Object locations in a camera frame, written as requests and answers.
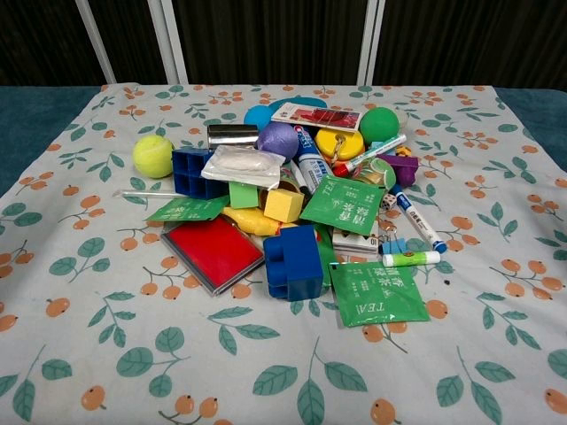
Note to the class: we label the double white frame post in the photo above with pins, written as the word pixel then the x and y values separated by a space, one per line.
pixel 170 44

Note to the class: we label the playing cards box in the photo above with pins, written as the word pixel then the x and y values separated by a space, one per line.
pixel 354 243

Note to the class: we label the blue plastic grid tray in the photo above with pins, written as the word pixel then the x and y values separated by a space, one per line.
pixel 186 175

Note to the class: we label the yellow foam cube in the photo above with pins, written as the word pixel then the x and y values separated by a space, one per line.
pixel 283 206

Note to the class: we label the leaf and orange print tablecloth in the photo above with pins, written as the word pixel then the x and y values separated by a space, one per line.
pixel 133 354

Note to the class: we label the white marker with blue cap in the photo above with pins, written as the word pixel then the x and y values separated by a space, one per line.
pixel 416 217

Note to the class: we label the purple fabric ball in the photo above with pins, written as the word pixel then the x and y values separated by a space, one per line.
pixel 277 139

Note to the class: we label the large blue building block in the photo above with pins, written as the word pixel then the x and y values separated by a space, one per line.
pixel 294 265

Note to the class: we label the brown cardboard roll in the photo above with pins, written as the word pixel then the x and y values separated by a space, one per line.
pixel 290 182

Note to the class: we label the green foam cube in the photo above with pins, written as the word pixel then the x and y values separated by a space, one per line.
pixel 243 195

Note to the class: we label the wide white frame post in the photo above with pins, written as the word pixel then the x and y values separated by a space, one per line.
pixel 371 44

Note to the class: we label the purple block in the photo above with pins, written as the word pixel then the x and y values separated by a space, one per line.
pixel 405 170

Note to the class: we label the clear plastic cup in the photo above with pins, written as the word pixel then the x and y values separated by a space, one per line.
pixel 405 119

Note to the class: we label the green white lip balm tube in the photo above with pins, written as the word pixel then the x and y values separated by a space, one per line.
pixel 412 259

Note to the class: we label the red printed card package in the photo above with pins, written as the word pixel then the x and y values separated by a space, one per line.
pixel 323 117

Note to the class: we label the green patterned round object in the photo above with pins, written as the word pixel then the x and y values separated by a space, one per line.
pixel 376 170

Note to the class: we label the green ball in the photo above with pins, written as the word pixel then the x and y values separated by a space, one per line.
pixel 378 126

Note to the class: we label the cyan ball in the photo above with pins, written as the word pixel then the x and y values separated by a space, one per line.
pixel 258 117

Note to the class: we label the clear plastic straw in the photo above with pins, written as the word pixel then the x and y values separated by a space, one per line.
pixel 146 193

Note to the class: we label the thin white frame post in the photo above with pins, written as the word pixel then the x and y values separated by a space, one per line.
pixel 97 44

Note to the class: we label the yellow rubber toy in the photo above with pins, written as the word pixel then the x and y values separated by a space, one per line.
pixel 254 221

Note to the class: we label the white die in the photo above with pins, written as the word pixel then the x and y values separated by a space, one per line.
pixel 388 201

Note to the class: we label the small yellow black toy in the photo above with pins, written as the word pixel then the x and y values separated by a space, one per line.
pixel 402 151

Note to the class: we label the Crest toothpaste tube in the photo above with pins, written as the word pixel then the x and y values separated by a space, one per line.
pixel 312 166

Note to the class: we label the silver white plastic pouch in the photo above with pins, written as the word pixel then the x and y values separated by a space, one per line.
pixel 241 166

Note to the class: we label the red pad in clear case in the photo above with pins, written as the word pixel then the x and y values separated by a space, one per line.
pixel 212 252

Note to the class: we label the dark ribbed backdrop panel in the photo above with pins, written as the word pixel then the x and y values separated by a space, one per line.
pixel 266 35

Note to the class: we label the yellow-green tennis ball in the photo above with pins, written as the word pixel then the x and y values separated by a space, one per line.
pixel 153 156

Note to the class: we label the blue binder clip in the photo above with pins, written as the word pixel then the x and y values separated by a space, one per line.
pixel 392 244

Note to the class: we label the shiny silver metal cup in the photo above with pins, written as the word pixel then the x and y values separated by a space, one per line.
pixel 230 136

